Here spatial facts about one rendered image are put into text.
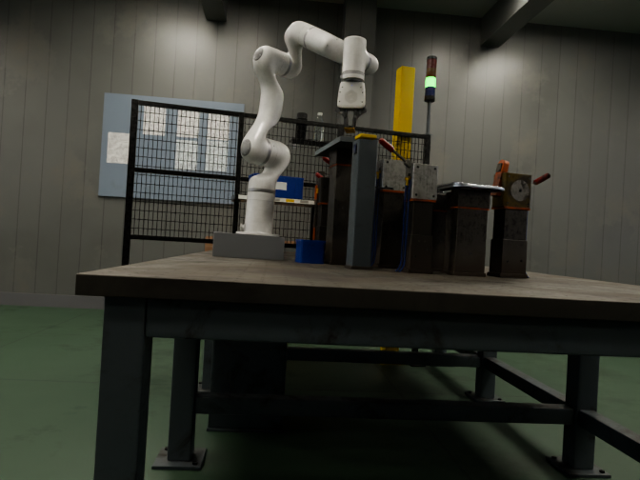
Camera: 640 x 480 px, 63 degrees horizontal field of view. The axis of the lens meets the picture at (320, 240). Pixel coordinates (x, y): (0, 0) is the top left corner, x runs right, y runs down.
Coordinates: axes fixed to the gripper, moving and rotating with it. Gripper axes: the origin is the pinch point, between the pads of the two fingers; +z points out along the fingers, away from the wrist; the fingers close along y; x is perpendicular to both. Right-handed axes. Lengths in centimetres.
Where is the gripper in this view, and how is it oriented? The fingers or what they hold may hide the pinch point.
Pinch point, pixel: (350, 124)
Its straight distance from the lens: 197.8
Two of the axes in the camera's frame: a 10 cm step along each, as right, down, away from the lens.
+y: 9.9, 0.6, -1.5
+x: 1.5, 0.1, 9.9
